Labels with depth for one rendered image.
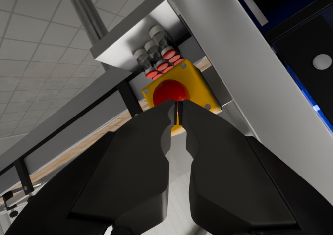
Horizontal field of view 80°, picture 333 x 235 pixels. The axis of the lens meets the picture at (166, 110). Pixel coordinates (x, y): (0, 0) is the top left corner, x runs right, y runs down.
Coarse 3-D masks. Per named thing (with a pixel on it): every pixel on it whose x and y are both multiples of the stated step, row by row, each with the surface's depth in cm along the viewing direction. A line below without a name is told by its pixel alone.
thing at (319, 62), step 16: (320, 16) 19; (304, 32) 20; (320, 32) 19; (288, 48) 20; (304, 48) 20; (320, 48) 19; (304, 64) 20; (320, 64) 19; (304, 80) 20; (320, 80) 19; (320, 96) 19
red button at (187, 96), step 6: (162, 84) 22; (168, 84) 21; (174, 84) 21; (180, 84) 21; (156, 90) 22; (162, 90) 21; (168, 90) 21; (174, 90) 21; (180, 90) 21; (186, 90) 22; (156, 96) 22; (162, 96) 21; (168, 96) 21; (174, 96) 21; (180, 96) 21; (186, 96) 21; (156, 102) 22
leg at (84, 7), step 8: (72, 0) 50; (80, 0) 49; (88, 0) 50; (80, 8) 49; (88, 8) 49; (80, 16) 49; (88, 16) 48; (96, 16) 49; (88, 24) 48; (96, 24) 48; (88, 32) 48; (96, 32) 47; (104, 32) 48; (96, 40) 47; (104, 64) 46
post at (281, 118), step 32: (192, 0) 24; (224, 0) 22; (192, 32) 24; (224, 32) 22; (256, 32) 21; (224, 64) 22; (256, 64) 21; (256, 96) 21; (288, 96) 20; (256, 128) 21; (288, 128) 20; (320, 128) 19; (288, 160) 20; (320, 160) 19; (320, 192) 19
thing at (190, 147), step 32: (192, 128) 9; (224, 128) 9; (224, 160) 7; (256, 160) 7; (192, 192) 7; (224, 192) 6; (256, 192) 6; (224, 224) 6; (256, 224) 5; (288, 224) 5
